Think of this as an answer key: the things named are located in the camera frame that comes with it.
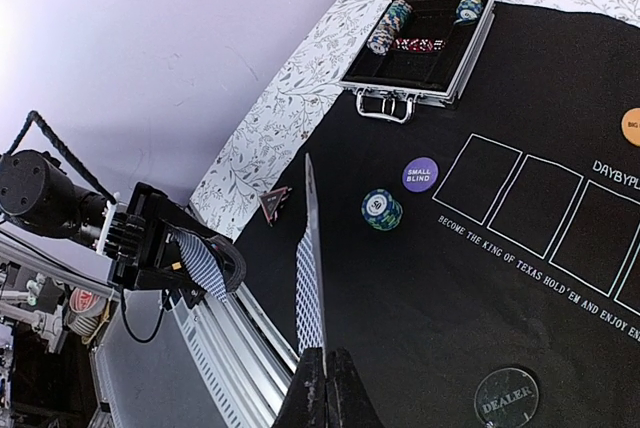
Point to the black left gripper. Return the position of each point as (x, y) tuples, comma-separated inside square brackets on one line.
[(38, 197)]

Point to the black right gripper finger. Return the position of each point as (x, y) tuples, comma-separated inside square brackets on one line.
[(327, 391)]

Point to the blue patterned card deck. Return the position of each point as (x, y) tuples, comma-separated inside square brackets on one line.
[(214, 264)]

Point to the green poker chip pile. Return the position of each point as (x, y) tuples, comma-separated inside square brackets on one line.
[(381, 211)]

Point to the clear dealer button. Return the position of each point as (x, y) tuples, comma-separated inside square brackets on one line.
[(506, 398)]

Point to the purple small blind button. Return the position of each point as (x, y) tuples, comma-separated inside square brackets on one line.
[(420, 174)]

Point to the long poker chip stack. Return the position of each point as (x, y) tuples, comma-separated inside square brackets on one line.
[(389, 27)]

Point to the short poker chip stack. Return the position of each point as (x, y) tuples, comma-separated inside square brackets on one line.
[(468, 11)]

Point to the orange big blind button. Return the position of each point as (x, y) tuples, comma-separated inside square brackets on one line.
[(630, 126)]

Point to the red triangle all-in marker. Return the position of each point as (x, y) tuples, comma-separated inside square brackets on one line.
[(271, 202)]

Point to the floral white tablecloth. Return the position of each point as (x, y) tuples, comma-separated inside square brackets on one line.
[(300, 95)]

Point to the black poker mat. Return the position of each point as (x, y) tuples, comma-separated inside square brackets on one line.
[(524, 253)]

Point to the red dice row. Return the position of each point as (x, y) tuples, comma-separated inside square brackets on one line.
[(418, 45)]

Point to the aluminium poker chip case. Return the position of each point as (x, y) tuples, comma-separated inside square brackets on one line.
[(391, 87)]

